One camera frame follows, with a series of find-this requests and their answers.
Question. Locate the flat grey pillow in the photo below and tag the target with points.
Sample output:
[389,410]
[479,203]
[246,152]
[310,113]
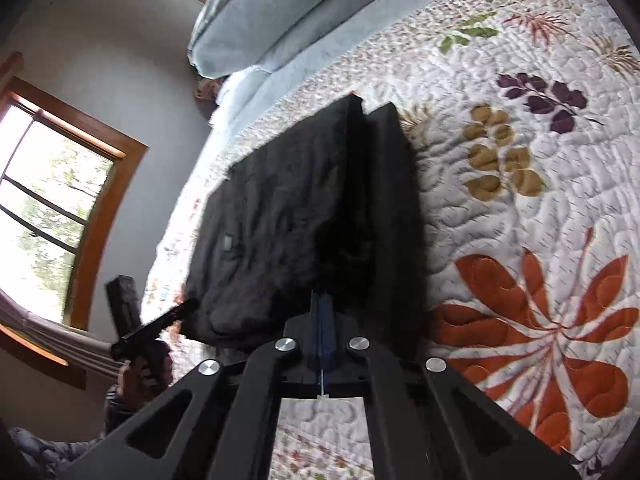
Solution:
[280,30]

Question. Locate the striped beige curtain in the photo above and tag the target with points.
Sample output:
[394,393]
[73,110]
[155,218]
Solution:
[55,332]

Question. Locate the floral quilted bed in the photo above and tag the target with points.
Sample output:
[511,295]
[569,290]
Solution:
[525,210]

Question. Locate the person's grey patterned clothing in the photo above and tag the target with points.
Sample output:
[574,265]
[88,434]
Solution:
[45,452]

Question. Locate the person's left hand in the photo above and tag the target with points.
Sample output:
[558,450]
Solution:
[147,375]

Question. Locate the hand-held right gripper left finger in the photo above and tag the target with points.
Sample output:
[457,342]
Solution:
[235,410]

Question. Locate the light blue bed sheet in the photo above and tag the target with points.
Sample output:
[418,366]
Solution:
[320,55]

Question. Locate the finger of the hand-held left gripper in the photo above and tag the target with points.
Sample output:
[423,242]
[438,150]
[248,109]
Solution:
[125,305]
[160,322]

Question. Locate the wooden frame window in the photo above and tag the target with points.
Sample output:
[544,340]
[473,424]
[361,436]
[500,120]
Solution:
[45,200]

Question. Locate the black pants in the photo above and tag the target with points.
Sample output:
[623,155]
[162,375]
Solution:
[280,210]

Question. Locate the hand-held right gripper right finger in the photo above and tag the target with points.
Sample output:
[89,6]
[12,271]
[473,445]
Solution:
[415,410]

